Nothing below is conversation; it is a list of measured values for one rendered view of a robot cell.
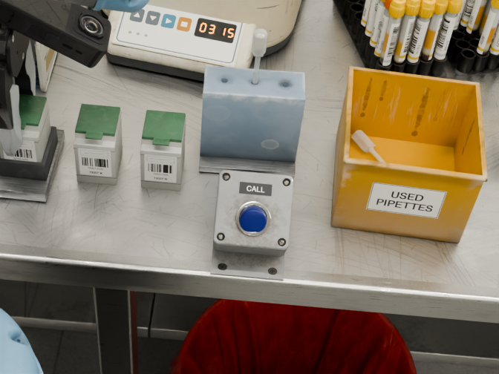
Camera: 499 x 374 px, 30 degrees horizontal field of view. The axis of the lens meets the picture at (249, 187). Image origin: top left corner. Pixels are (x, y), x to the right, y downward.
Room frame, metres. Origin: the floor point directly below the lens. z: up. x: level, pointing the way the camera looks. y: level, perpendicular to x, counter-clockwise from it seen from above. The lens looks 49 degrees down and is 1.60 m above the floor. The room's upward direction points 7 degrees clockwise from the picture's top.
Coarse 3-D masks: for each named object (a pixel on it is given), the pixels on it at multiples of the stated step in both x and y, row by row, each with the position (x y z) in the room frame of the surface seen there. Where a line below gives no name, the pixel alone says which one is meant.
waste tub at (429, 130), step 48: (384, 96) 0.72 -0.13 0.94; (432, 96) 0.72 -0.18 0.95; (480, 96) 0.70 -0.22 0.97; (336, 144) 0.70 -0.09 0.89; (384, 144) 0.71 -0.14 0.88; (432, 144) 0.72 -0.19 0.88; (480, 144) 0.63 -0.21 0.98; (336, 192) 0.60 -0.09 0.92; (384, 192) 0.59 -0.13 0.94; (432, 192) 0.59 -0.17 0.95
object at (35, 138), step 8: (48, 112) 0.65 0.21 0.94; (40, 120) 0.62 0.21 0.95; (48, 120) 0.64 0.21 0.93; (32, 128) 0.61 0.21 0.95; (40, 128) 0.61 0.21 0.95; (48, 128) 0.64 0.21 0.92; (24, 136) 0.60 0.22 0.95; (32, 136) 0.60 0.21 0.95; (40, 136) 0.61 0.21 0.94; (48, 136) 0.64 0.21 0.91; (0, 144) 0.60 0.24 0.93; (24, 144) 0.60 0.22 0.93; (32, 144) 0.60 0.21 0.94; (40, 144) 0.61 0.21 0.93; (0, 152) 0.60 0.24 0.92; (16, 152) 0.60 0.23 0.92; (24, 152) 0.60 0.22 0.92; (32, 152) 0.60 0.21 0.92; (40, 152) 0.60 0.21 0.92; (24, 160) 0.60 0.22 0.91; (32, 160) 0.60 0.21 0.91; (40, 160) 0.60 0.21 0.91
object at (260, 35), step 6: (258, 30) 0.68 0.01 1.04; (264, 30) 0.68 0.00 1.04; (252, 36) 0.68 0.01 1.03; (258, 36) 0.68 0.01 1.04; (264, 36) 0.68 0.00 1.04; (252, 42) 0.68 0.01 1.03; (258, 42) 0.68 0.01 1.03; (264, 42) 0.68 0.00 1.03; (252, 48) 0.68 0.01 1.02; (258, 48) 0.68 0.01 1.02; (264, 48) 0.68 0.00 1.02; (258, 54) 0.68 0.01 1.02
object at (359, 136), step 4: (356, 132) 0.71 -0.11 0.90; (360, 132) 0.71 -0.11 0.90; (352, 136) 0.71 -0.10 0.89; (356, 136) 0.70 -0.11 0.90; (360, 136) 0.70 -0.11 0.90; (364, 136) 0.70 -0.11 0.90; (356, 140) 0.70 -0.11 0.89; (360, 140) 0.70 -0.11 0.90; (364, 140) 0.70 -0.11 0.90; (368, 140) 0.70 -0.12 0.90; (360, 144) 0.70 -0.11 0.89; (364, 144) 0.69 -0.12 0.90; (368, 144) 0.69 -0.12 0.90; (372, 144) 0.69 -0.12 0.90; (364, 148) 0.69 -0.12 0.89; (368, 148) 0.69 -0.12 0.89; (368, 152) 0.69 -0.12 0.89
